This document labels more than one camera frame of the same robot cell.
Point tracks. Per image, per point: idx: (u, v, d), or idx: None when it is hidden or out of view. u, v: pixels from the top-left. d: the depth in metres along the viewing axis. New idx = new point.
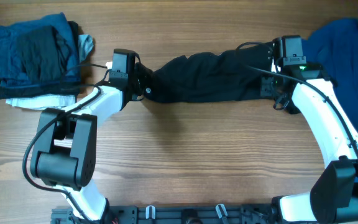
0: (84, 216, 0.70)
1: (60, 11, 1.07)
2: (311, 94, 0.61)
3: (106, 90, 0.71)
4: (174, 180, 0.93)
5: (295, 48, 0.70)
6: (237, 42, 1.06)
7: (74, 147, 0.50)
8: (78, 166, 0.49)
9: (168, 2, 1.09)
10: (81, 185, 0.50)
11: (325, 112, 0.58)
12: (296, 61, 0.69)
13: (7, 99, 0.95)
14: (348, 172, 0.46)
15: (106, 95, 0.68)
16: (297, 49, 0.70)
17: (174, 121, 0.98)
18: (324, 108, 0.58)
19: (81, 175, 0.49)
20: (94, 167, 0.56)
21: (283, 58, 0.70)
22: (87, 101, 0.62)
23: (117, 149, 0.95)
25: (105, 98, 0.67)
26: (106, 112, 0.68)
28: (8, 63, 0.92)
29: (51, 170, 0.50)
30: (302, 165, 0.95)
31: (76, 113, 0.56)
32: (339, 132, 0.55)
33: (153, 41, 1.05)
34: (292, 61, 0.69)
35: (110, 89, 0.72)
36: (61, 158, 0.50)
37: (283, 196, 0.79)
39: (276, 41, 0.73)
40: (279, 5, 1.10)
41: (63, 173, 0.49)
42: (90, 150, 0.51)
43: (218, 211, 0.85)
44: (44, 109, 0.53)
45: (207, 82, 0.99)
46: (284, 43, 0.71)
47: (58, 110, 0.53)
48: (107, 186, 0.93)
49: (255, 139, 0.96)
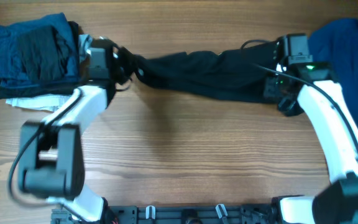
0: (86, 219, 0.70)
1: (59, 11, 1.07)
2: (319, 99, 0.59)
3: (90, 91, 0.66)
4: (174, 180, 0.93)
5: (301, 45, 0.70)
6: (237, 42, 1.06)
7: (59, 158, 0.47)
8: (66, 178, 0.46)
9: (168, 2, 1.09)
10: (72, 195, 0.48)
11: (331, 119, 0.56)
12: (301, 60, 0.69)
13: (7, 99, 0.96)
14: (356, 189, 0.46)
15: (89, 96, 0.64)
16: (302, 48, 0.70)
17: (175, 121, 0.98)
18: (333, 117, 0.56)
19: (71, 186, 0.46)
20: (84, 176, 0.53)
21: (288, 58, 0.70)
22: (68, 106, 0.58)
23: (117, 149, 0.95)
25: (88, 101, 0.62)
26: (91, 114, 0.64)
28: (8, 63, 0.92)
29: (38, 186, 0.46)
30: (302, 165, 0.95)
31: (58, 121, 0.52)
32: (347, 144, 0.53)
33: (153, 42, 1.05)
34: (299, 60, 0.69)
35: (92, 89, 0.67)
36: (48, 171, 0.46)
37: (283, 196, 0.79)
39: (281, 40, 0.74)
40: (279, 5, 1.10)
41: (51, 188, 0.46)
42: (78, 162, 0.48)
43: (218, 211, 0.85)
44: (23, 123, 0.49)
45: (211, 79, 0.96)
46: (289, 41, 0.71)
47: (38, 122, 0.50)
48: (107, 186, 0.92)
49: (255, 139, 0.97)
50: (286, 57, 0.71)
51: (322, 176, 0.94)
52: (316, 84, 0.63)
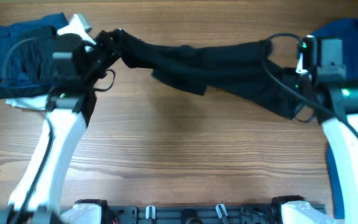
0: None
1: (59, 11, 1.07)
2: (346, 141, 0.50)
3: (59, 128, 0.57)
4: (174, 180, 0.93)
5: (332, 53, 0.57)
6: (237, 42, 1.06)
7: None
8: None
9: (168, 2, 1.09)
10: None
11: None
12: (334, 71, 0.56)
13: (7, 99, 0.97)
14: None
15: (64, 135, 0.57)
16: (334, 55, 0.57)
17: (175, 121, 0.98)
18: None
19: None
20: None
21: (317, 67, 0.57)
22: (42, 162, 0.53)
23: (117, 149, 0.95)
25: (62, 141, 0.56)
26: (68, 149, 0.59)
28: (9, 64, 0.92)
29: None
30: (302, 165, 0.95)
31: (34, 195, 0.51)
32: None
33: (153, 42, 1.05)
34: (326, 73, 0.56)
35: (60, 122, 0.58)
36: None
37: (284, 203, 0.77)
39: (307, 42, 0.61)
40: (279, 5, 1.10)
41: None
42: None
43: (218, 211, 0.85)
44: None
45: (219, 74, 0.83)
46: (319, 45, 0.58)
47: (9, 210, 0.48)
48: (107, 186, 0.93)
49: (255, 139, 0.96)
50: (313, 68, 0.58)
51: (322, 175, 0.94)
52: (349, 120, 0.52)
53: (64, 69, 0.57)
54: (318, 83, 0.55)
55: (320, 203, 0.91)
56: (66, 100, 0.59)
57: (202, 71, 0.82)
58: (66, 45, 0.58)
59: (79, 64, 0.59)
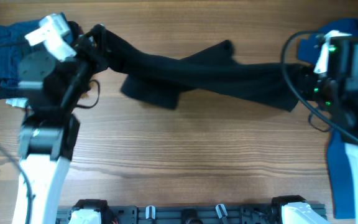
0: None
1: (59, 11, 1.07)
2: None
3: (37, 185, 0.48)
4: (174, 180, 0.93)
5: None
6: (237, 42, 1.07)
7: None
8: None
9: (168, 2, 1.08)
10: None
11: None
12: None
13: (7, 99, 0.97)
14: None
15: (46, 188, 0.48)
16: None
17: (175, 121, 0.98)
18: None
19: None
20: None
21: (347, 79, 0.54)
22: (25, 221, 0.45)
23: (117, 149, 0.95)
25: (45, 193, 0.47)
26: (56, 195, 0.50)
28: (8, 64, 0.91)
29: None
30: (302, 165, 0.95)
31: None
32: None
33: (153, 42, 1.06)
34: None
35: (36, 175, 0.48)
36: None
37: (285, 205, 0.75)
39: (337, 43, 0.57)
40: (279, 5, 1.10)
41: None
42: None
43: (218, 211, 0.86)
44: None
45: (222, 79, 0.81)
46: (352, 51, 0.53)
47: None
48: (107, 186, 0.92)
49: (255, 139, 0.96)
50: (343, 76, 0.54)
51: (322, 176, 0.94)
52: None
53: (37, 101, 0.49)
54: (346, 97, 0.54)
55: (320, 204, 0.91)
56: (42, 136, 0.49)
57: (204, 75, 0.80)
58: (35, 70, 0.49)
59: (55, 89, 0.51)
